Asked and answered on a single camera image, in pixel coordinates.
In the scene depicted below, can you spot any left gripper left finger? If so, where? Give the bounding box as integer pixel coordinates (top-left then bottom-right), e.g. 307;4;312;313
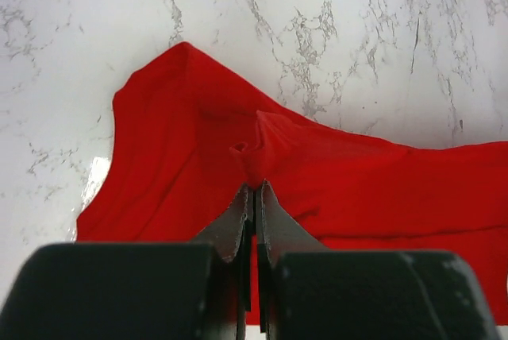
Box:
1;186;253;339

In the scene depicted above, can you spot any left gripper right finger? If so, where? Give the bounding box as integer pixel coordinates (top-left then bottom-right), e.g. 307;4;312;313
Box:
256;182;500;339

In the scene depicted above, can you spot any plain red t-shirt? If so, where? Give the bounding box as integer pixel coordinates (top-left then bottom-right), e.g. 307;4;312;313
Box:
77;42;507;326

